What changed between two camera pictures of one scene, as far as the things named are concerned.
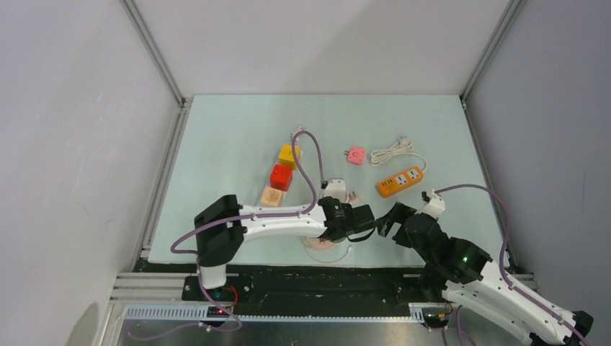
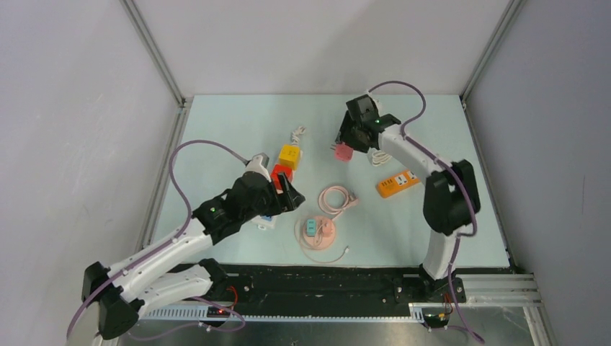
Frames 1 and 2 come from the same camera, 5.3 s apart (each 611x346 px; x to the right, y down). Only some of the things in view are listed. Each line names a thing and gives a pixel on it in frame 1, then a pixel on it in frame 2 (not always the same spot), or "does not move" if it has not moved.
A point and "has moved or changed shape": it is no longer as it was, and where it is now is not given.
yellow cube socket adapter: x=287 y=156 does not move
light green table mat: x=291 y=152 does not move
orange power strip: x=399 y=182 does not move
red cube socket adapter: x=281 y=177 does not move
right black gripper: x=397 y=213 → x=344 y=135
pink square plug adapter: x=355 y=155 has moved or changed shape
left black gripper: x=342 y=205 → x=287 y=200
